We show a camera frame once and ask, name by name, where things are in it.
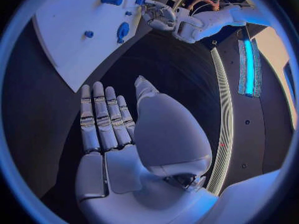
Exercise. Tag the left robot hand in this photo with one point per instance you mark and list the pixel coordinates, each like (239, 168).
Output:
(161, 15)

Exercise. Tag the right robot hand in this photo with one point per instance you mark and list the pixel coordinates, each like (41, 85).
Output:
(121, 171)

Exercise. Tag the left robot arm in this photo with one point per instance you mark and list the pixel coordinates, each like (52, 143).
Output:
(210, 22)

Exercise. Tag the white task board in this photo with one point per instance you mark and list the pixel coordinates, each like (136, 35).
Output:
(70, 50)

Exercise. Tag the blue gear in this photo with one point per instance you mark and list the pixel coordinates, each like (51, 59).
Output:
(123, 29)

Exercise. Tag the large blue cylinder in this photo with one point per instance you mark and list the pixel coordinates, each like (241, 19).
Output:
(111, 0)

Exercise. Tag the blue stepped peg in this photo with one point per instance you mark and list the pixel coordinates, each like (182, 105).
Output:
(88, 34)

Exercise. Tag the glowing light bar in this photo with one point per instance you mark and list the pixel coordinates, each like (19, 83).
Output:
(249, 69)

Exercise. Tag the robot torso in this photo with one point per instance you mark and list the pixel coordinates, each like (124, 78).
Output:
(247, 134)

